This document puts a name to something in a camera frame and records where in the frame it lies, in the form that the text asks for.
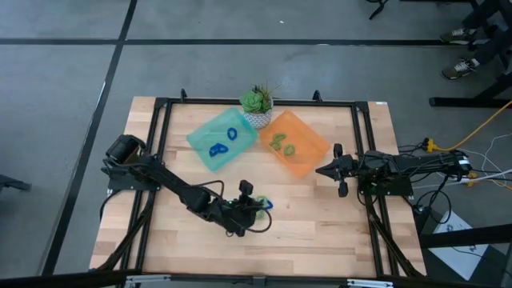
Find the person's shoe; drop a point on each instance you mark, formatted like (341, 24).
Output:
(456, 36)
(458, 70)

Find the white printed sheet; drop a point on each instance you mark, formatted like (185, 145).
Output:
(460, 256)

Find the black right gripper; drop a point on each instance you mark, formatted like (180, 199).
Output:
(349, 168)

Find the white triangle-patterned plant pot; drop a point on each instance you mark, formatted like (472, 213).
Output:
(258, 120)

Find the orange translucent plastic bin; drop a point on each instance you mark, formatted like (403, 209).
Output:
(308, 154)

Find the white power strip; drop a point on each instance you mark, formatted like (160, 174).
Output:
(500, 174)

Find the black aluminium table frame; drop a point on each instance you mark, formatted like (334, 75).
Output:
(200, 101)

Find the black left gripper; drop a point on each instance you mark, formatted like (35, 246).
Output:
(236, 214)

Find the black stand foot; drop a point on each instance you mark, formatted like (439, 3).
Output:
(12, 183)

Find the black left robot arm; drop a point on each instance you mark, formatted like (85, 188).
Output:
(172, 182)

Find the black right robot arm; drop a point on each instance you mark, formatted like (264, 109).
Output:
(420, 162)

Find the teal translucent plastic bin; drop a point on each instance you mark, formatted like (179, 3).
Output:
(204, 140)

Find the black metal bar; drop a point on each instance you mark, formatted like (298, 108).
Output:
(472, 236)

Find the black crossbar with silver brackets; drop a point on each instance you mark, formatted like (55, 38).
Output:
(60, 280)

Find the person's leg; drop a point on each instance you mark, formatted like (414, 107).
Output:
(494, 48)
(480, 16)

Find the green succulent plant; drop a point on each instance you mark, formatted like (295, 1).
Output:
(253, 102)

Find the black stand leg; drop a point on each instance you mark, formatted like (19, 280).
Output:
(378, 10)

